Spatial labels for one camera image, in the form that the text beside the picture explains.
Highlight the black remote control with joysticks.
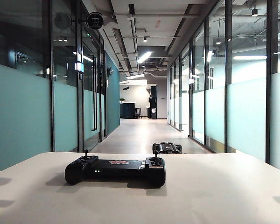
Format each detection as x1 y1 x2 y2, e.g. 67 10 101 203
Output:
64 149 166 188

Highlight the black quadruped robot dog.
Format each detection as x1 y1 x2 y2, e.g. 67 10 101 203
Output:
152 141 183 155

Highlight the dark bar counter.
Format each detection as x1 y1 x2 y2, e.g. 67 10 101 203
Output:
120 103 136 119

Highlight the tall black cabinet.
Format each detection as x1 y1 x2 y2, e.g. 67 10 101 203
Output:
148 85 158 119

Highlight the long linear ceiling light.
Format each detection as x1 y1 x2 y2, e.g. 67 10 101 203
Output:
125 73 145 80
137 50 153 63

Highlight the round black hanging sign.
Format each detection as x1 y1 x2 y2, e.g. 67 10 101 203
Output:
86 11 104 29

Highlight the long vertical door handle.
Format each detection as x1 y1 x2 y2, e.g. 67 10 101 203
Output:
90 54 98 131

